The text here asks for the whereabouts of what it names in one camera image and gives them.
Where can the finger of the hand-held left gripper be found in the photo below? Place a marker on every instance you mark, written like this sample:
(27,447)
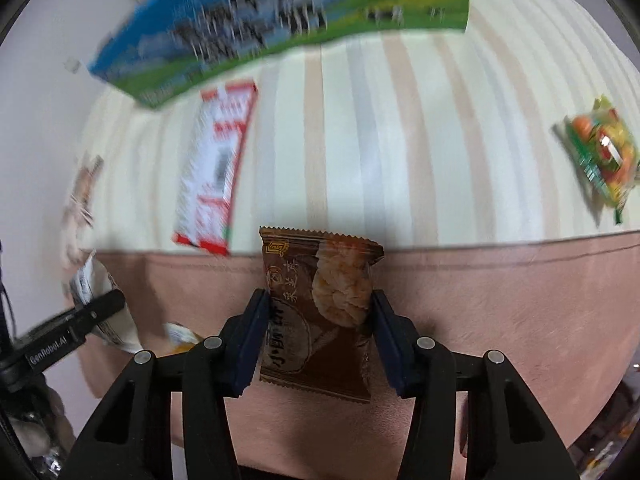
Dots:
(97,312)

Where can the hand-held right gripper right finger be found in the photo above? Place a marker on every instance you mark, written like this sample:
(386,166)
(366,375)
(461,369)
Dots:
(387,342)

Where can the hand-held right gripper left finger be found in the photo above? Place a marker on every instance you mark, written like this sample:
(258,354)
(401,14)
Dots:
(252,337)

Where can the silver white snack packet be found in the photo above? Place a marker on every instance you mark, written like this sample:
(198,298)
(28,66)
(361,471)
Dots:
(95,280)

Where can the brown snack packet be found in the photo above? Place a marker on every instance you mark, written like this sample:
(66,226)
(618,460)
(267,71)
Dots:
(315,320)

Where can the blue printed cardboard box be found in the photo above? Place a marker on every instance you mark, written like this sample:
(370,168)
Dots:
(280,20)

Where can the yellow mushroom print snack packet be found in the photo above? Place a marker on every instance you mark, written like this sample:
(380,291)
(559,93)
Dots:
(181,334)

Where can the white and red bar packet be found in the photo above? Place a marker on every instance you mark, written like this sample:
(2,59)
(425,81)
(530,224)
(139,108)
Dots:
(215,165)

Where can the striped pink cat print blanket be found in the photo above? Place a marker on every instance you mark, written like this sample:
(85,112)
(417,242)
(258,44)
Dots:
(450,160)

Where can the clutter of bottles and bags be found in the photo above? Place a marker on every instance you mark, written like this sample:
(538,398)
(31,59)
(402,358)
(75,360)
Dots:
(612,435)

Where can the clear bag of colourful candy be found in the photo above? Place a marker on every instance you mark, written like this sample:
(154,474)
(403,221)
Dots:
(602,152)

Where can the white wall socket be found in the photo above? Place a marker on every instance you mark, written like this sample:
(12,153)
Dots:
(73,65)

